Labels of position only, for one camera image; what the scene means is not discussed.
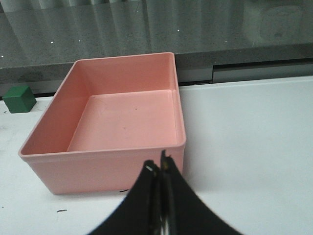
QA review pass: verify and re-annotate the pink plastic bin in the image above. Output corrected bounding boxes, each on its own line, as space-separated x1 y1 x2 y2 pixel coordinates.
19 52 186 194

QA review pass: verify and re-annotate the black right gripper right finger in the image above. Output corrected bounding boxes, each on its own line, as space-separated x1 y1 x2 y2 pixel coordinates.
160 150 241 235

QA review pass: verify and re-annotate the green cube right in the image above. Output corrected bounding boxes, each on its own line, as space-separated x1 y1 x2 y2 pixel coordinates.
2 85 37 114

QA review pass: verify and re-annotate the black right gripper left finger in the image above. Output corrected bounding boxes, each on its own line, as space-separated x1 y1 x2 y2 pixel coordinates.
90 160 161 235

